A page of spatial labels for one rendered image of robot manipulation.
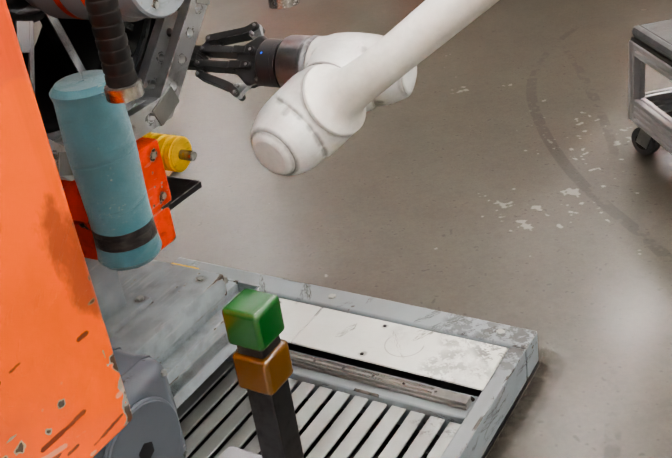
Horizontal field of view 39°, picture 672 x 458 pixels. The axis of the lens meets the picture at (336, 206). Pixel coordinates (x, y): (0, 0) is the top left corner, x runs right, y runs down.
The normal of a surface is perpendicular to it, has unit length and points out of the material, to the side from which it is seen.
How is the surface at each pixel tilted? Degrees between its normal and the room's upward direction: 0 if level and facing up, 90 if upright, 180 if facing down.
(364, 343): 0
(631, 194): 0
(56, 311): 90
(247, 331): 90
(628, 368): 0
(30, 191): 90
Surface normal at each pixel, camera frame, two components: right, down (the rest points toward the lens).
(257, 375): -0.50, 0.47
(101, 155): 0.25, 0.42
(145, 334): -0.14, -0.87
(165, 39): 0.86, 0.14
